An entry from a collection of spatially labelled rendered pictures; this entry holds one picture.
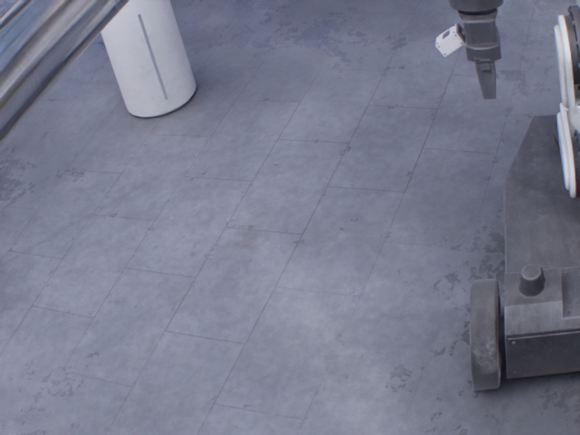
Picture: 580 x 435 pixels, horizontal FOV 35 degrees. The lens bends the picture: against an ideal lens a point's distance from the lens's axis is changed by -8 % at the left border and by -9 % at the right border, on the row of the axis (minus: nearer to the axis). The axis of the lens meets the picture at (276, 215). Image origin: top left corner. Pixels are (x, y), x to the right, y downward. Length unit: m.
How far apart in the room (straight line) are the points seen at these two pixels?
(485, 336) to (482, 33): 0.51
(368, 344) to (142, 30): 1.08
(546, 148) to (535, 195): 0.15
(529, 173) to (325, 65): 0.93
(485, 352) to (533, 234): 0.28
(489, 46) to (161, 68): 1.33
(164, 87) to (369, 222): 0.76
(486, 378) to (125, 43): 1.38
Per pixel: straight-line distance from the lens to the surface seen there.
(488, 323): 1.63
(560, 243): 1.78
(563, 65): 1.45
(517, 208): 1.86
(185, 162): 2.48
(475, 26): 1.45
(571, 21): 1.45
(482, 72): 1.46
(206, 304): 2.07
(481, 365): 1.64
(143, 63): 2.59
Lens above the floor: 1.38
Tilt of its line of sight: 38 degrees down
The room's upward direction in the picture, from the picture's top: 17 degrees counter-clockwise
